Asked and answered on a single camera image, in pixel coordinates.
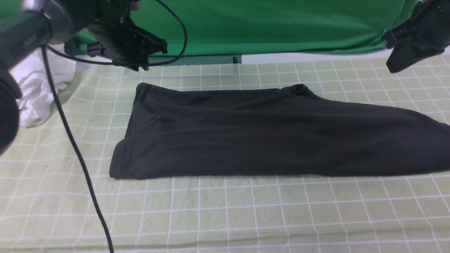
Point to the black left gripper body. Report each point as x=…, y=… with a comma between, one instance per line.
x=119, y=39

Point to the green backdrop cloth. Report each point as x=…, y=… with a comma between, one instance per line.
x=277, y=26

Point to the light green checkered tablecloth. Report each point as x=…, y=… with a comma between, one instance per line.
x=46, y=206

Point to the crumpled white shirt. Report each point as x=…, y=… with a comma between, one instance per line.
x=31, y=77

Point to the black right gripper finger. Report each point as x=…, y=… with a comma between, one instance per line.
x=404, y=56

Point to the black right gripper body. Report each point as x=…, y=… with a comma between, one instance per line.
x=428, y=27

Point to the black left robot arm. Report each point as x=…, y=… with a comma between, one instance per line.
x=43, y=22

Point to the dark gray long-sleeve shirt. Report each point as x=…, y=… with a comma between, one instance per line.
x=285, y=132

